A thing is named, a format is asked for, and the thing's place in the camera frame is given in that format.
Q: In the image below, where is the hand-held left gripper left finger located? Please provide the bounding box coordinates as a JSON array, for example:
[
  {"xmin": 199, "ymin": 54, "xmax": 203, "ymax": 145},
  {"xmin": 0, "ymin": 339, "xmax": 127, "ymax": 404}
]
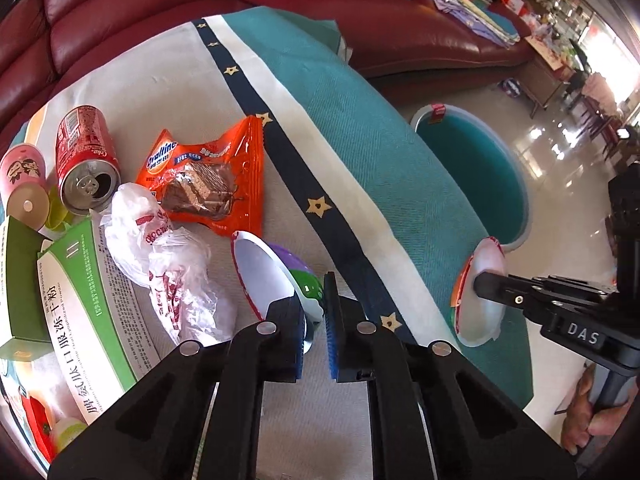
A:
[{"xmin": 47, "ymin": 295, "xmax": 307, "ymax": 480}]

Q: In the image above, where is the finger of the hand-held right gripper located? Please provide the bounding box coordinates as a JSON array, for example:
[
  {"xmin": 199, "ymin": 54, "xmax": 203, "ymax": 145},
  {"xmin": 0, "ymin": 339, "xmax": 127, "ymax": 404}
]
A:
[{"xmin": 472, "ymin": 269, "xmax": 617, "ymax": 319}]

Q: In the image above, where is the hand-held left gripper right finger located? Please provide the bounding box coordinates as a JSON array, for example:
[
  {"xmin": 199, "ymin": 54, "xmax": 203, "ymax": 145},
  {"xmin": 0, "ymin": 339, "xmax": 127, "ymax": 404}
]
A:
[{"xmin": 322, "ymin": 271, "xmax": 578, "ymax": 480}]

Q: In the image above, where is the white paper bowl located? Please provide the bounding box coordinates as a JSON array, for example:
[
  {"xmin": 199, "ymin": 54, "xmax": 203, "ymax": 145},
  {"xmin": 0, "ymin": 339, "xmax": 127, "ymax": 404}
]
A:
[{"xmin": 449, "ymin": 236, "xmax": 509, "ymax": 347}]

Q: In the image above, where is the teal round trash bin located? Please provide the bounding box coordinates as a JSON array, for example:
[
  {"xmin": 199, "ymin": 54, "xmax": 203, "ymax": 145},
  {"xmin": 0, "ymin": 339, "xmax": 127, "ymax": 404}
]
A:
[{"xmin": 409, "ymin": 104, "xmax": 531, "ymax": 253}]

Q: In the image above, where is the white plastic bag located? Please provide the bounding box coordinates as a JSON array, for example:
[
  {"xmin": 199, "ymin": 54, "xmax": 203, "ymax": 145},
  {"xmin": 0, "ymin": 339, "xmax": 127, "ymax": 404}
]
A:
[{"xmin": 100, "ymin": 182, "xmax": 237, "ymax": 346}]

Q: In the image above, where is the pink paper cup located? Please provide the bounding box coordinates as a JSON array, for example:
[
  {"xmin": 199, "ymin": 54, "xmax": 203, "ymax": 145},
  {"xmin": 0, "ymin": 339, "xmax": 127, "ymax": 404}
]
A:
[{"xmin": 0, "ymin": 143, "xmax": 51, "ymax": 233}]

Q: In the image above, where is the person's right hand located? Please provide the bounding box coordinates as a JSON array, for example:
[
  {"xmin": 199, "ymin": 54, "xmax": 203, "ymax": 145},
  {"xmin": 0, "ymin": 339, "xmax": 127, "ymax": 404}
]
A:
[{"xmin": 559, "ymin": 372, "xmax": 636, "ymax": 457}]

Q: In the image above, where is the dark wooden chair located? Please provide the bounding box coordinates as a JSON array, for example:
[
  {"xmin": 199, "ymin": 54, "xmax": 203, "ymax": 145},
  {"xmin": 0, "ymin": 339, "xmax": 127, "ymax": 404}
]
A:
[{"xmin": 570, "ymin": 95, "xmax": 628, "ymax": 161}]

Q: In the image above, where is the pink cloth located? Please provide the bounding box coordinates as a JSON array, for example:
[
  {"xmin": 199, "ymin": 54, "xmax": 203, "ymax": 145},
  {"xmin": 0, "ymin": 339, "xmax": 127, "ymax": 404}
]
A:
[{"xmin": 582, "ymin": 72, "xmax": 617, "ymax": 106}]

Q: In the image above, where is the teal white starred tablecloth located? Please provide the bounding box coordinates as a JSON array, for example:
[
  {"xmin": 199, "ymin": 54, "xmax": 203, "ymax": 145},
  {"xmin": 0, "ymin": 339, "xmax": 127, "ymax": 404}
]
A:
[{"xmin": 0, "ymin": 6, "xmax": 534, "ymax": 480}]

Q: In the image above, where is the orange snack packet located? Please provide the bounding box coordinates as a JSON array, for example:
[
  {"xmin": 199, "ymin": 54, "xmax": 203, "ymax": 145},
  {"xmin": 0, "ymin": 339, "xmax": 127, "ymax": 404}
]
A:
[{"xmin": 135, "ymin": 115, "xmax": 265, "ymax": 238}]

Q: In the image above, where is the wooden side table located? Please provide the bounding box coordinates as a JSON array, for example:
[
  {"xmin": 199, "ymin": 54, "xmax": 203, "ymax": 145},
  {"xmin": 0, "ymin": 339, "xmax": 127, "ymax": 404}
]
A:
[{"xmin": 517, "ymin": 47, "xmax": 572, "ymax": 119}]

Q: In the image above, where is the green white text box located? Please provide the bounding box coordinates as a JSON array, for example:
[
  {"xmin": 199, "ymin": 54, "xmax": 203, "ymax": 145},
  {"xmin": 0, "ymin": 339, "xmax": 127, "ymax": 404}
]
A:
[{"xmin": 36, "ymin": 210, "xmax": 163, "ymax": 428}]

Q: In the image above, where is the light green small container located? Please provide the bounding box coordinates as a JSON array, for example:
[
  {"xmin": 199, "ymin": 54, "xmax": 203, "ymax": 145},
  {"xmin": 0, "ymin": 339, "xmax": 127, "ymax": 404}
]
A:
[{"xmin": 50, "ymin": 417, "xmax": 89, "ymax": 454}]

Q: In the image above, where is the red small packet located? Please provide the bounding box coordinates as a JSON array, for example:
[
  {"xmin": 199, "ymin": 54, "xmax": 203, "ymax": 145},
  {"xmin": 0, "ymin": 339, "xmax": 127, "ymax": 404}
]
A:
[{"xmin": 20, "ymin": 392, "xmax": 56, "ymax": 463}]

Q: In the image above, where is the stack of folded cloths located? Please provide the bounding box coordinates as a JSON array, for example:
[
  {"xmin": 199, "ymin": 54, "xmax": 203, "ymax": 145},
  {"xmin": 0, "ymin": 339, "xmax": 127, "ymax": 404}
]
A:
[{"xmin": 425, "ymin": 0, "xmax": 523, "ymax": 49}]

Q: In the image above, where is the dark red leather sofa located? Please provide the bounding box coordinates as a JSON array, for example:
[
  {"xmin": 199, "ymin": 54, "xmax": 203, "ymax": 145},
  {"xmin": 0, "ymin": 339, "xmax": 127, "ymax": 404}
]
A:
[{"xmin": 0, "ymin": 0, "xmax": 533, "ymax": 133}]

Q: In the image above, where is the red soda can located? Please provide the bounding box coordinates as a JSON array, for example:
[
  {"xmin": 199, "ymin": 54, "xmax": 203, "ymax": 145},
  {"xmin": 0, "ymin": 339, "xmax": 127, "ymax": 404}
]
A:
[{"xmin": 54, "ymin": 106, "xmax": 122, "ymax": 216}]

